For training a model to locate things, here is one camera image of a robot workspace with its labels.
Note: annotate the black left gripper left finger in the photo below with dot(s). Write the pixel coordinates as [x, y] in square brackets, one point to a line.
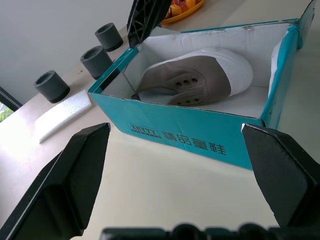
[62, 185]

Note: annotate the teal cardboard shoebox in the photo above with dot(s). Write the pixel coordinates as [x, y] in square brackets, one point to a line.
[190, 130]

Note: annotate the red toy fruit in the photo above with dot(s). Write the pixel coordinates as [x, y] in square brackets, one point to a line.
[177, 3]

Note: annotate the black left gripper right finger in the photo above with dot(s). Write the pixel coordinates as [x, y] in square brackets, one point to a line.
[282, 175]

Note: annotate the yellow plate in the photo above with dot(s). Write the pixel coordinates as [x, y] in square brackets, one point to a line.
[186, 12]

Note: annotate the black window frame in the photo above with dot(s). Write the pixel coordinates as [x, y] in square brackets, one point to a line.
[8, 98]

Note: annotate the dark grey foam cylinder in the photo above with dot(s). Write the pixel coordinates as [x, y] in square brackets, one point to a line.
[96, 61]
[108, 36]
[51, 86]

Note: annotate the orange toy fruit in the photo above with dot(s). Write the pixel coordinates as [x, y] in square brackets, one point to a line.
[189, 2]

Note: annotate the white foam strip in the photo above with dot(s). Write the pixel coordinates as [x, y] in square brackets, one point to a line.
[63, 113]

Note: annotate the grey and white canvas shoe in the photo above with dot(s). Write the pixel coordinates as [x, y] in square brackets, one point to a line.
[200, 75]

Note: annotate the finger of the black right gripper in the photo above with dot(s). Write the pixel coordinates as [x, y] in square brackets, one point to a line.
[145, 17]

